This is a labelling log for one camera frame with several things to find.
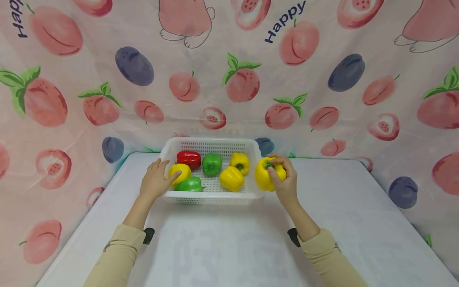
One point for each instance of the person's right hand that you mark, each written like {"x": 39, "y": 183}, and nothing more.
{"x": 288, "y": 185}

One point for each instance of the person's left hand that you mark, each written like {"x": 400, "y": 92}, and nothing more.
{"x": 154, "y": 181}

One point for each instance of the person's right index finger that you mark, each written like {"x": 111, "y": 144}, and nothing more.
{"x": 279, "y": 157}

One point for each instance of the person's right fingers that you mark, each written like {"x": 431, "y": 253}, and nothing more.
{"x": 290, "y": 169}

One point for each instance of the person's right thumb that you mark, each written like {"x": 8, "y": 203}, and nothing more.
{"x": 273, "y": 174}

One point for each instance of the person's left fingers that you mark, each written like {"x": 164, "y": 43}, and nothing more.
{"x": 161, "y": 162}

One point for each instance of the person's left thumb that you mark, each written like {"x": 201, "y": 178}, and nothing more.
{"x": 174, "y": 177}

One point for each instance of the yellow bell pepper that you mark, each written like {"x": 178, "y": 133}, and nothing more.
{"x": 262, "y": 177}
{"x": 231, "y": 179}
{"x": 241, "y": 161}
{"x": 183, "y": 172}

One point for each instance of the person's right forearm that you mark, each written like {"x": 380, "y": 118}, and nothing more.
{"x": 322, "y": 255}

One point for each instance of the person's left forearm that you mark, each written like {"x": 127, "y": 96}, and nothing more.
{"x": 123, "y": 247}

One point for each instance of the green bell pepper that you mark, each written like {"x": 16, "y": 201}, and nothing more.
{"x": 212, "y": 164}
{"x": 189, "y": 185}

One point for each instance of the red bell pepper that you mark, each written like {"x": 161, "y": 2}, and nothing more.
{"x": 189, "y": 158}

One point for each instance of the white plastic perforated basket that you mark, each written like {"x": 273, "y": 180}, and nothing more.
{"x": 215, "y": 145}

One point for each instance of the black wrist band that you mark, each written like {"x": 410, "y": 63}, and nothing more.
{"x": 294, "y": 236}
{"x": 148, "y": 235}

